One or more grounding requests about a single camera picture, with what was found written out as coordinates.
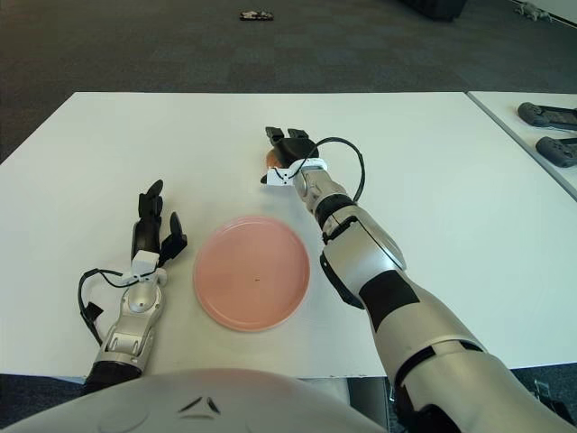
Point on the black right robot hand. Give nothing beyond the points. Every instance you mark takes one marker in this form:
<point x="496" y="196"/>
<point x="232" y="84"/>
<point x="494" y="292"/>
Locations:
<point x="297" y="148"/>

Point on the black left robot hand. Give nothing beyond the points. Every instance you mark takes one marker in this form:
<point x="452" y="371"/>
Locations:
<point x="145" y="236"/>

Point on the red yellow apple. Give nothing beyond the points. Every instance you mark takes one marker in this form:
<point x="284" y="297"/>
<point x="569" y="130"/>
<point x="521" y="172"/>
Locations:
<point x="272" y="159"/>

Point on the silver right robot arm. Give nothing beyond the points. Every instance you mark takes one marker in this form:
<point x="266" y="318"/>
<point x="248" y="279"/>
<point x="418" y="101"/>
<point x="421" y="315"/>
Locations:
<point x="374" y="257"/>

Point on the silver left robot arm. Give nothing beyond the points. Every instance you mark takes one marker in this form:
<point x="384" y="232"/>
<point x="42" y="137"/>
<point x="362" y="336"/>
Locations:
<point x="140" y="300"/>

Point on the pink round plate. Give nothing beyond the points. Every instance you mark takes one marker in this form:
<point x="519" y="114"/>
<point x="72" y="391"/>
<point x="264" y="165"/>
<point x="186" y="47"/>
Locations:
<point x="252" y="273"/>

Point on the small black red floor object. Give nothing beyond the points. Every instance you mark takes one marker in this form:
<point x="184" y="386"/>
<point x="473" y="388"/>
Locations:
<point x="257" y="15"/>

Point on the silver robot torso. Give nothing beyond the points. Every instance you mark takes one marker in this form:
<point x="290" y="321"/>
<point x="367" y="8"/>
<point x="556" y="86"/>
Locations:
<point x="252" y="397"/>

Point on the dark blue bulky object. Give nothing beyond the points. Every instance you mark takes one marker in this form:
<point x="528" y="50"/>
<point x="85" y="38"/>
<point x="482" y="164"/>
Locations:
<point x="433" y="8"/>

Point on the white neighbouring table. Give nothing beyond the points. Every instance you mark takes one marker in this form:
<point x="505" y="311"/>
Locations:
<point x="518" y="135"/>

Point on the grey handheld controller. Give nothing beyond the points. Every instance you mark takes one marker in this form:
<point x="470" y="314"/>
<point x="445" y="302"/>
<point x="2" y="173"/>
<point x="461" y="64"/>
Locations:
<point x="556" y="151"/>
<point x="536" y="115"/>

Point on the small grey floor toy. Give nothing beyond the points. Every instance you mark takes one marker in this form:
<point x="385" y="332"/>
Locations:
<point x="534" y="11"/>

